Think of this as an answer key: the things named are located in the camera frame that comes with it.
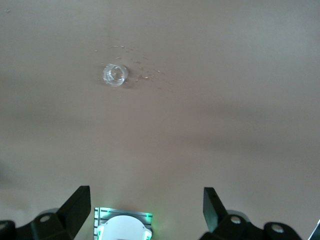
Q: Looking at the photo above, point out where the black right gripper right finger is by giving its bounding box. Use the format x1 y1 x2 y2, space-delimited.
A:
202 186 301 240

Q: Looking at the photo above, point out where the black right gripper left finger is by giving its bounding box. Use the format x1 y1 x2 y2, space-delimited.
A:
0 185 92 240

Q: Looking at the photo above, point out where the clear glass measuring beaker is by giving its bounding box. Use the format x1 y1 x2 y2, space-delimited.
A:
101 62 130 89

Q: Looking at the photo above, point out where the brown table cover sheet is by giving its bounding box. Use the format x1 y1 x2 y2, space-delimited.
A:
0 0 320 240

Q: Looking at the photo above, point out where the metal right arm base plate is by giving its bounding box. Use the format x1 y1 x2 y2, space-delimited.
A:
93 206 154 240

